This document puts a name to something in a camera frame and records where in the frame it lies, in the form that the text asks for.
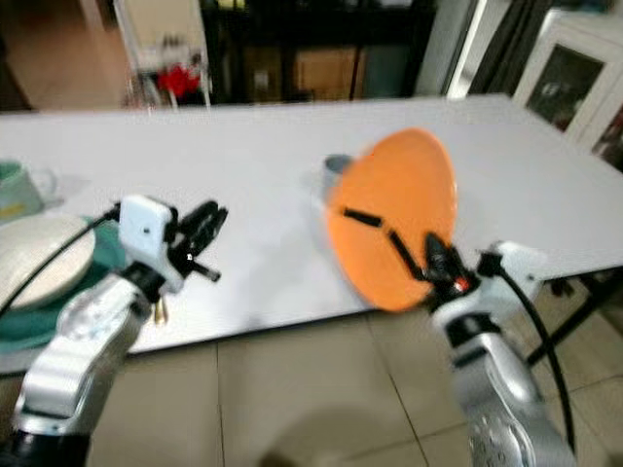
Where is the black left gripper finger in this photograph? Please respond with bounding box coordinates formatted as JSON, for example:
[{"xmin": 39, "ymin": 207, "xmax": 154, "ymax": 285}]
[
  {"xmin": 178, "ymin": 203, "xmax": 207, "ymax": 248},
  {"xmin": 198, "ymin": 198, "xmax": 229, "ymax": 251}
]

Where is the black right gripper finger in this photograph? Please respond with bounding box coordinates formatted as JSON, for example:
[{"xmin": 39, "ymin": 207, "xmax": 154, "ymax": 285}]
[{"xmin": 340, "ymin": 206, "xmax": 433, "ymax": 283}]

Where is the gold metal spoon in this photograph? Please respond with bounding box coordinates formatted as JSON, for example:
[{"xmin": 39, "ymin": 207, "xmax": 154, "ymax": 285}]
[{"xmin": 151, "ymin": 297, "xmax": 172, "ymax": 325}]

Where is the orange plate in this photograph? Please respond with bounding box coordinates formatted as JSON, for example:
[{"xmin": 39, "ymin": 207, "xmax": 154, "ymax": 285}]
[{"xmin": 325, "ymin": 126, "xmax": 459, "ymax": 313}]

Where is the grey cup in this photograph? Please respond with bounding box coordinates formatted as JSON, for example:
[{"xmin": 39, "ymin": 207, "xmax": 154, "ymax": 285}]
[{"xmin": 318, "ymin": 153, "xmax": 355, "ymax": 201}]

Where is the black table leg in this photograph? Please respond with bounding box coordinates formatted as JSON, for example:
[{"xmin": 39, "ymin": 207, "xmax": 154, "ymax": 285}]
[{"xmin": 526, "ymin": 272, "xmax": 623, "ymax": 369}]

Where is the red object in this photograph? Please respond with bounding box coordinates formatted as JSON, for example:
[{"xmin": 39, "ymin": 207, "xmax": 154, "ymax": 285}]
[{"xmin": 158, "ymin": 62, "xmax": 204, "ymax": 97}]

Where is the cream ceramic bowl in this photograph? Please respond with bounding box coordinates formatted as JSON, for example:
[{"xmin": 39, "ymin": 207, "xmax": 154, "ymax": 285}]
[{"xmin": 0, "ymin": 214, "xmax": 97, "ymax": 313}]

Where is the green ceramic mug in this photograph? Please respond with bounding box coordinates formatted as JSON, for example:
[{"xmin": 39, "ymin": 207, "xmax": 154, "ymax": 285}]
[{"xmin": 0, "ymin": 160, "xmax": 60, "ymax": 224}]

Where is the teal dinner plate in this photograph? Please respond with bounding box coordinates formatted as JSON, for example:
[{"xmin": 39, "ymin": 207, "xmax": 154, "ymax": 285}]
[{"xmin": 0, "ymin": 219, "xmax": 128, "ymax": 354}]

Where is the brown box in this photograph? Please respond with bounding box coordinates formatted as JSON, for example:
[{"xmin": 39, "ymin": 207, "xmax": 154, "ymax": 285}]
[{"xmin": 291, "ymin": 46, "xmax": 364, "ymax": 99}]

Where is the dark shelf unit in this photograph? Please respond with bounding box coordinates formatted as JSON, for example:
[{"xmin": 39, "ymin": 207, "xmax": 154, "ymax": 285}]
[{"xmin": 202, "ymin": 0, "xmax": 441, "ymax": 104}]

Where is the white chair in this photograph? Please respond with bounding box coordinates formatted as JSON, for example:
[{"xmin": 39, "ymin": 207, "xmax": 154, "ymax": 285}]
[{"xmin": 111, "ymin": 0, "xmax": 214, "ymax": 109}]

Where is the white cabinet with glass door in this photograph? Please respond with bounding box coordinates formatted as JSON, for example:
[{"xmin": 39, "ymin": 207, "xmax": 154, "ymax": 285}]
[{"xmin": 510, "ymin": 9, "xmax": 623, "ymax": 173}]

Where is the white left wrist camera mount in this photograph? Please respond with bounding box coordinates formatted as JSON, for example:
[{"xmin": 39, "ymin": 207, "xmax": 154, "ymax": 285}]
[{"xmin": 116, "ymin": 196, "xmax": 179, "ymax": 270}]

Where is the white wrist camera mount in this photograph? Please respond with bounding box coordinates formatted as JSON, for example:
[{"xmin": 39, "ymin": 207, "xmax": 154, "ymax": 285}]
[
  {"xmin": 485, "ymin": 240, "xmax": 553, "ymax": 300},
  {"xmin": 116, "ymin": 196, "xmax": 179, "ymax": 270}
]

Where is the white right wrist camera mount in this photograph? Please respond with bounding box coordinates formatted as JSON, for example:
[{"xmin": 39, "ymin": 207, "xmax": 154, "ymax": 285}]
[{"xmin": 485, "ymin": 240, "xmax": 553, "ymax": 300}]

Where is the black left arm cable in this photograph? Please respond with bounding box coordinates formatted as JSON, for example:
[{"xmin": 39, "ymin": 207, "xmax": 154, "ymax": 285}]
[{"xmin": 0, "ymin": 208, "xmax": 124, "ymax": 314}]

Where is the white door frame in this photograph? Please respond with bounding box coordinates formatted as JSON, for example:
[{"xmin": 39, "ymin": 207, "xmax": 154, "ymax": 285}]
[{"xmin": 413, "ymin": 0, "xmax": 495, "ymax": 99}]

